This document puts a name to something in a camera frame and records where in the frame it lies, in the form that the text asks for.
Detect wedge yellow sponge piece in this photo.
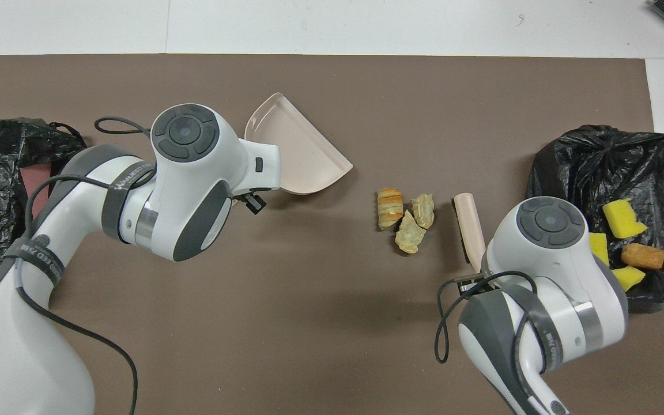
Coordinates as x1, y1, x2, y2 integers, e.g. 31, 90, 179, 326
612, 265, 646, 292

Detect embossed yellow sponge piece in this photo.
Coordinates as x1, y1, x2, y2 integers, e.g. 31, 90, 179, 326
588, 232, 610, 267

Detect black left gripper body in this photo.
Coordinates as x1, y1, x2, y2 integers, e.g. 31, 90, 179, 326
234, 191, 267, 215

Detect beige hand brush black bristles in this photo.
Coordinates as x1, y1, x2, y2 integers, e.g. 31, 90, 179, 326
452, 193, 487, 271

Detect brown table mat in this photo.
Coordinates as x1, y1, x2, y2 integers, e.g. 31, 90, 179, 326
0, 54, 664, 415

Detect notched yellow sponge piece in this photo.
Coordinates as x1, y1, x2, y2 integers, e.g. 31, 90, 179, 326
602, 198, 648, 239

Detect pale toy dumpling pastry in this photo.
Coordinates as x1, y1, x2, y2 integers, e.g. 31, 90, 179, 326
412, 194, 435, 230
394, 210, 427, 255

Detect pink plastic bin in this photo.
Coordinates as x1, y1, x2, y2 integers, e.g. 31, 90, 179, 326
21, 164, 59, 202

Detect orange striped toy croissant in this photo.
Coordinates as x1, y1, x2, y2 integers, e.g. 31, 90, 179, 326
377, 187, 405, 231

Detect beige plastic dustpan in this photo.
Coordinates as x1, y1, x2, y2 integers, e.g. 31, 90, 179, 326
244, 92, 354, 197

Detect brown toy bread roll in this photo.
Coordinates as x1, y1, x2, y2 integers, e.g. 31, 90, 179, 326
620, 243, 664, 270

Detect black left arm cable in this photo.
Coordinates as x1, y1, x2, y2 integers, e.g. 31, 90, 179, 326
15, 117, 157, 415

